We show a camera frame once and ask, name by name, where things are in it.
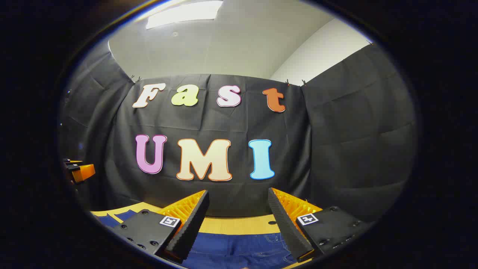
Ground ceiling light panel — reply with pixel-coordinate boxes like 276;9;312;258
146;0;223;30

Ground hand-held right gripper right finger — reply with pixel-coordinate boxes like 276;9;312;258
268;188;374;263

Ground black backdrop cloth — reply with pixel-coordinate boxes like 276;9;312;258
60;41;417;225

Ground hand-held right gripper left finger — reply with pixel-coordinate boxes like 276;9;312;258
106;190;209;262

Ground blue denim jeans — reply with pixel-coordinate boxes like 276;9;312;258
93;210;299;269

